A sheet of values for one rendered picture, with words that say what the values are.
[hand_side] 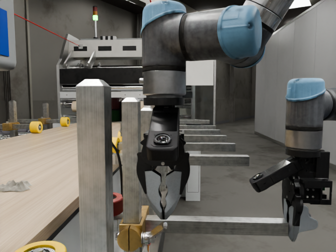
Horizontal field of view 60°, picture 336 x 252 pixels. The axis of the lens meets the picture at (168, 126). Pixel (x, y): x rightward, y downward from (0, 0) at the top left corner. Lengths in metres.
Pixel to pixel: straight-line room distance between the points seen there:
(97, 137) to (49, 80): 5.74
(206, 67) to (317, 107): 2.53
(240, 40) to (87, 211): 0.31
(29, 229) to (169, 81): 0.37
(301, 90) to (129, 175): 0.40
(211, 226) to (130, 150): 0.25
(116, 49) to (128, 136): 2.99
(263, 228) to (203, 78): 2.54
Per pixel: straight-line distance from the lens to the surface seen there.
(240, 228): 0.71
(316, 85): 0.67
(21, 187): 0.86
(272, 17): 0.57
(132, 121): 0.61
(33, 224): 0.63
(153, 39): 0.48
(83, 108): 0.37
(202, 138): 1.40
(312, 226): 0.75
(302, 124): 0.67
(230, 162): 0.92
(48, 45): 6.17
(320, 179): 0.72
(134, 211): 0.65
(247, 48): 0.44
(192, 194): 3.33
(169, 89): 0.47
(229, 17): 0.44
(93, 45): 3.66
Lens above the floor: 1.14
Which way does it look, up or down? 5 degrees down
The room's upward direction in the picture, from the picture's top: straight up
